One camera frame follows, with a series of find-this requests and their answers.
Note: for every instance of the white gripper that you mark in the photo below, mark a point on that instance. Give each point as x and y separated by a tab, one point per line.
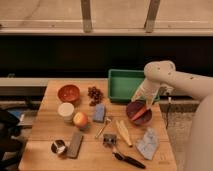
147	89

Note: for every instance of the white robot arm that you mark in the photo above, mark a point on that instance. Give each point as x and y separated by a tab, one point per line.
199	155

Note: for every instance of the dark purple bowl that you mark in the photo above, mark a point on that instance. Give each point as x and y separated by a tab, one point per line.
133	107

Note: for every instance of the red bowl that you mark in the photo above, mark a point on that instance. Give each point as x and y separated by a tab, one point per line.
69	93

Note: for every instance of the green plastic bin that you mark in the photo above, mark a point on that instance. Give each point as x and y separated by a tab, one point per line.
122	84

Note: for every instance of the bunch of dark grapes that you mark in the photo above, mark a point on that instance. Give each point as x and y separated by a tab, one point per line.
96	95

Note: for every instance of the blue sponge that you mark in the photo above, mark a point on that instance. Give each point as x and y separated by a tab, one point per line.
99	113

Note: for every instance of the crumpled blue white cloth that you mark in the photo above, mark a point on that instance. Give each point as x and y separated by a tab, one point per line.
148	144

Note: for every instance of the metal spoon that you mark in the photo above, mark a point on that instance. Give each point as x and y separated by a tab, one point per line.
107	121

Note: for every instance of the red yellow apple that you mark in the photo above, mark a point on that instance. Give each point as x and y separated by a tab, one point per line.
80	120

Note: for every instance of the white cylindrical container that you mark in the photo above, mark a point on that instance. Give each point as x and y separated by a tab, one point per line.
66	110

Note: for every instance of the gray sharpening block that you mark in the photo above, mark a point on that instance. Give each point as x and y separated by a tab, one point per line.
75	144

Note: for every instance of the small metal cup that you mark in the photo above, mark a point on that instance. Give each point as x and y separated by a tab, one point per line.
58	147

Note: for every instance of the dark object at left edge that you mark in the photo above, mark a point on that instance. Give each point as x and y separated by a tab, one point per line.
8	129

